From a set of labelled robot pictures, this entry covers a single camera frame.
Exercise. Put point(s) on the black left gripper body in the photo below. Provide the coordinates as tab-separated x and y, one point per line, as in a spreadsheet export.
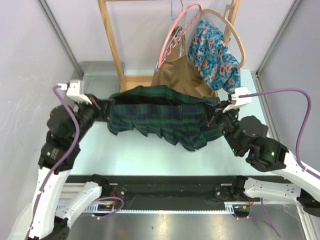
99	113

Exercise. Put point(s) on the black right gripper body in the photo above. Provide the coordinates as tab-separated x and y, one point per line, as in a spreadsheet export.
225	121

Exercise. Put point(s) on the green plaid garment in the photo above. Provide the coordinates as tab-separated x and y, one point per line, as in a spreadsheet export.
176	117

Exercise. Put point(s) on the tan brown skirt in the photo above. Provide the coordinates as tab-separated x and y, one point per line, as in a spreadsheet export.
180	75

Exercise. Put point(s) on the blue floral garment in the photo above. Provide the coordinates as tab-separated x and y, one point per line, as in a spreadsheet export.
212	58

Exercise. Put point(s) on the beige wooden hanger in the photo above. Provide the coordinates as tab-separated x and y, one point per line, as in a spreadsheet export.
228	18

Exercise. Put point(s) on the pink plastic hanger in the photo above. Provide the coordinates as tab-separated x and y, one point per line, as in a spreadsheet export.
177	32

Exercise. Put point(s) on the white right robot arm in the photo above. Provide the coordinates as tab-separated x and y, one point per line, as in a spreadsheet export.
247	137

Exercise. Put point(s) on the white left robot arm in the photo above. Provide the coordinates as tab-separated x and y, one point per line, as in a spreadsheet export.
66	128

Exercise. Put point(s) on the grey plastic bin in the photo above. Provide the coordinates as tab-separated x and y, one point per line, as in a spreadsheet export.
100	78

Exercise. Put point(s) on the wooden clothes rack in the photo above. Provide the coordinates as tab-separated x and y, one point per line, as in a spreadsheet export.
183	26

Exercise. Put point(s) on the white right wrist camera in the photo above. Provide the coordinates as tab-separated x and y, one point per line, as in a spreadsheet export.
237	98

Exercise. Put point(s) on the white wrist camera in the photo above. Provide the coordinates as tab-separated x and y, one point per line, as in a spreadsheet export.
75	91
237	98

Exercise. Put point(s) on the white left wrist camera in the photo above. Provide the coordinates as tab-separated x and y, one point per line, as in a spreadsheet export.
75	91

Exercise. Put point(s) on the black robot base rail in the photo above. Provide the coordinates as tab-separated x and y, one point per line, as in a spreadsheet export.
173	194

